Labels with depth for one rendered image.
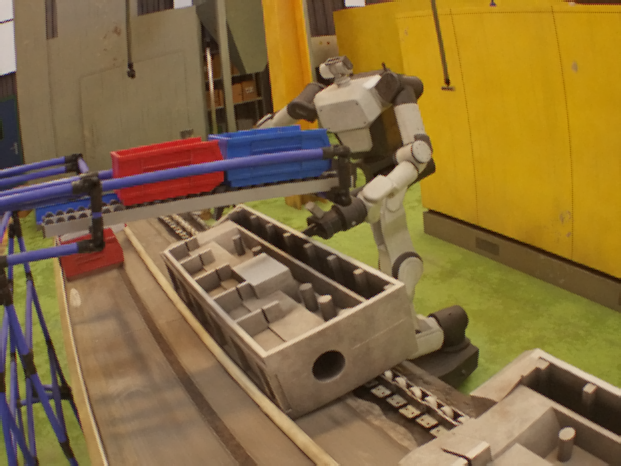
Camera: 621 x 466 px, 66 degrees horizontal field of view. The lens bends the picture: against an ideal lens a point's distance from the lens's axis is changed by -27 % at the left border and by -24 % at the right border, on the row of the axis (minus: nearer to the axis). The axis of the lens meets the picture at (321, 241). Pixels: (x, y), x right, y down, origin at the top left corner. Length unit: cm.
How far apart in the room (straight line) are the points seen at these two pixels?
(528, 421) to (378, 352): 58
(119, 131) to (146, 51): 115
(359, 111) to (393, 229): 50
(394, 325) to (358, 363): 12
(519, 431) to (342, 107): 156
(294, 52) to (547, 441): 524
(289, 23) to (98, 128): 305
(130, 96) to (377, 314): 656
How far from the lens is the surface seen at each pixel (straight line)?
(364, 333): 137
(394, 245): 242
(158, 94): 775
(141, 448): 138
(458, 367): 266
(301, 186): 165
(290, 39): 586
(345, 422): 136
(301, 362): 132
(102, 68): 768
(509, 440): 94
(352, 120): 222
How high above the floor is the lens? 155
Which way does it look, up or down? 18 degrees down
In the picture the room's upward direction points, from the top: 7 degrees counter-clockwise
